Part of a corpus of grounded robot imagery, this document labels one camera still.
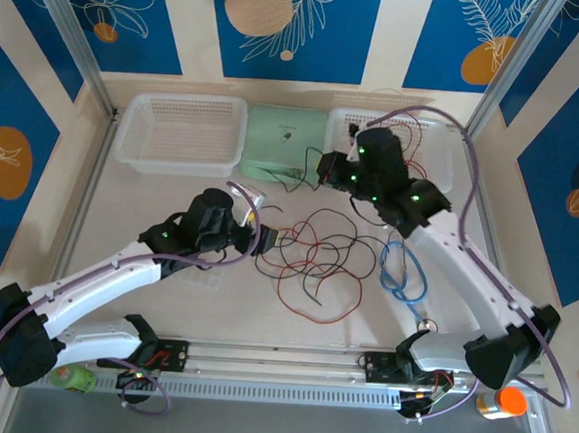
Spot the thin red cable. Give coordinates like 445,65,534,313
274,253,367,329
362,85,447,183
254,213,323,284

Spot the thin dark brown cable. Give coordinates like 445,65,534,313
298,206,387,285

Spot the clear plastic organizer box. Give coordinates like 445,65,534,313
183,262,224,291

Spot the white perforated plastic basket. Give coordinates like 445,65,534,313
111,87,250,182
319,105,460,204

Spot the blue stethoscope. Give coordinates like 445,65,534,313
373,238,447,336

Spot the green plastic bottle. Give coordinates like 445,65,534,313
51,362,98,396

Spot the orange capped jar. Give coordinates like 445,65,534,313
473,384,531,424

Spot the aluminium front rail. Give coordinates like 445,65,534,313
0,316,548,411

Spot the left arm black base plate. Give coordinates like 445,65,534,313
95,332,190,374

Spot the grey slotted cable duct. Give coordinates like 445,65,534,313
19,359,402,417

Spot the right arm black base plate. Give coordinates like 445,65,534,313
361,350,458,391

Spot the black base controller with wires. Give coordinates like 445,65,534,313
396,385,452,425
113,367,159,408

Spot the aluminium frame post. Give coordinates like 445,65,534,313
14,0,126,120
463,0,571,148

